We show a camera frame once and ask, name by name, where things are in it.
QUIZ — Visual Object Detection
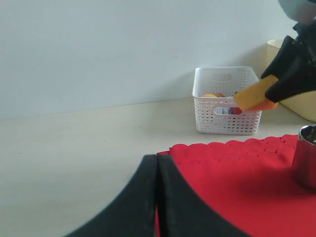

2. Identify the red sausage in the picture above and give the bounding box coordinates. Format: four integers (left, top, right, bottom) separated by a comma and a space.
232, 107, 242, 115

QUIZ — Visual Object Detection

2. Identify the cream plastic bin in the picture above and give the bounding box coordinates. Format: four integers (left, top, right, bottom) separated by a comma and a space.
265, 39, 316, 122

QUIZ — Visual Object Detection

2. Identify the yellow cheese wedge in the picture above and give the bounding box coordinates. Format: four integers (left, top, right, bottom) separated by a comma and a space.
233, 75, 278, 111

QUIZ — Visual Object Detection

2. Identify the white perforated plastic basket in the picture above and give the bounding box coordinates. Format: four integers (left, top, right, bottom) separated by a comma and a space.
192, 66, 262, 135

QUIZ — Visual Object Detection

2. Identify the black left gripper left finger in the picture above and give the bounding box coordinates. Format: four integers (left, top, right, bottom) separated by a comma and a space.
67, 155, 158, 237

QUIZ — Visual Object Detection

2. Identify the red scalloped table cloth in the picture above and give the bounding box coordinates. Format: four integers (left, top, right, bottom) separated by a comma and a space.
166, 135, 316, 237

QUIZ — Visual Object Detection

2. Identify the stainless steel cup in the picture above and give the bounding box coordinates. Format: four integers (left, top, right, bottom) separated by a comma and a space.
292, 124, 316, 190

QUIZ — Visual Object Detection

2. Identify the blue white milk carton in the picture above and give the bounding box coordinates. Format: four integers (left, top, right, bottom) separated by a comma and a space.
221, 107, 234, 115

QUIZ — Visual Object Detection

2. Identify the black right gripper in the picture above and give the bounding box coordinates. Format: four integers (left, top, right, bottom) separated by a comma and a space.
261, 22, 316, 103

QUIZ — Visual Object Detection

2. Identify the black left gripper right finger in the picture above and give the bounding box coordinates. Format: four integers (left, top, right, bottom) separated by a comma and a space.
156, 155, 248, 237

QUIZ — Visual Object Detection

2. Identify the yellow lemon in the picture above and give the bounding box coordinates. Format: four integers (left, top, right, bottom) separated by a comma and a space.
202, 94, 217, 98

